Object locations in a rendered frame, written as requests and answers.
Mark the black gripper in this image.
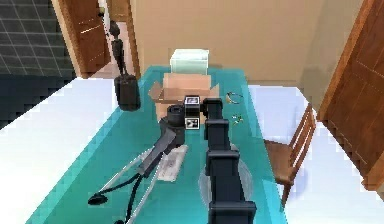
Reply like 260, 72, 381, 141
137, 103, 187, 178

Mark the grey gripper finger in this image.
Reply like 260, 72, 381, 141
113, 165, 165, 224
87, 152, 152, 206

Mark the brown cardboard box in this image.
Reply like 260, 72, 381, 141
148, 73, 221, 122

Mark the teal table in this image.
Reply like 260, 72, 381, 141
26, 65, 288, 224

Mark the pale green box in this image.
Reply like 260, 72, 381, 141
169, 48, 211, 76

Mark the clear round plate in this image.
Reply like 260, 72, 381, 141
198, 159, 254, 208

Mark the brown wooden chair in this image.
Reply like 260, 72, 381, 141
264, 103, 318, 208

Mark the brown wooden door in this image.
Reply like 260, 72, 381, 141
60, 0, 113, 77
317, 0, 384, 193

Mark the key ring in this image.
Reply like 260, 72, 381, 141
231, 113, 245, 126

